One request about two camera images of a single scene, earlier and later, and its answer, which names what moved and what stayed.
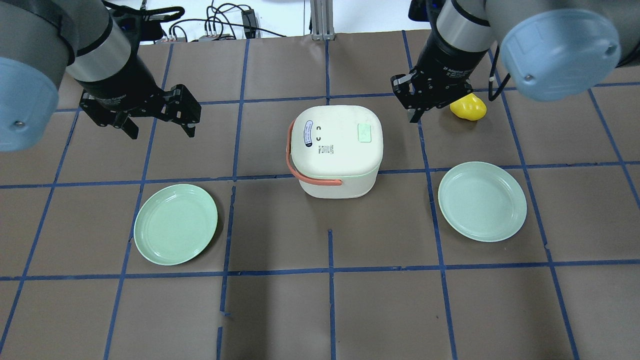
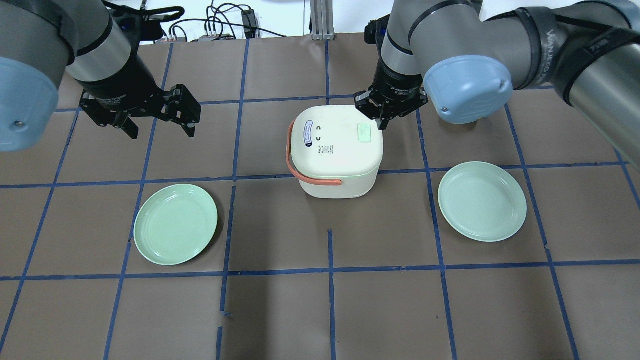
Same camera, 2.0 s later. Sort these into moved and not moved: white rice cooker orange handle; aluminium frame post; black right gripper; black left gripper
Moved: black right gripper
Not moved: aluminium frame post; black left gripper; white rice cooker orange handle
